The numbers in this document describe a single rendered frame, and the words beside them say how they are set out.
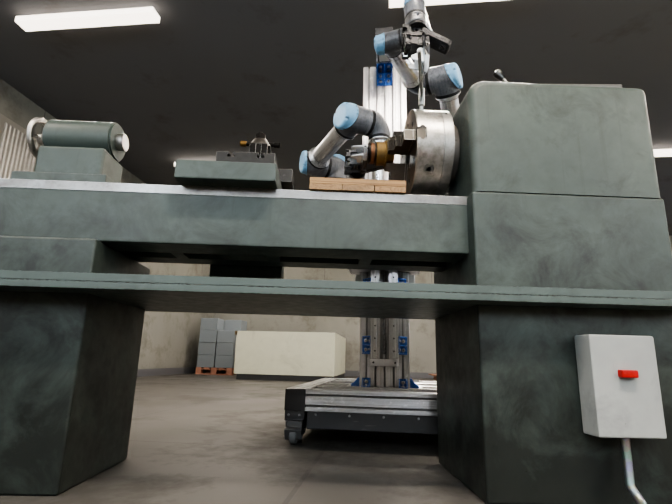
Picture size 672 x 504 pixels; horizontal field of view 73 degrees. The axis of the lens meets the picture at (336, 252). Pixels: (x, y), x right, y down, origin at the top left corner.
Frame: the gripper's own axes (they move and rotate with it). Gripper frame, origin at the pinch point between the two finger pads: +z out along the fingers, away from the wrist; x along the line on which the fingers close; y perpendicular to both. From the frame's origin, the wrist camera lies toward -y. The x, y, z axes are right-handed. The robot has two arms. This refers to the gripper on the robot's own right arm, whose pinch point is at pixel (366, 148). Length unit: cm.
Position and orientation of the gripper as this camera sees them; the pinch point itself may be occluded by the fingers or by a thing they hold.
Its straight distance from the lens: 163.2
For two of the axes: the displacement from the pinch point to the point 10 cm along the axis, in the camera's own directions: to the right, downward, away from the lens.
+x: 0.2, -9.7, 2.4
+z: 0.3, -2.4, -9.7
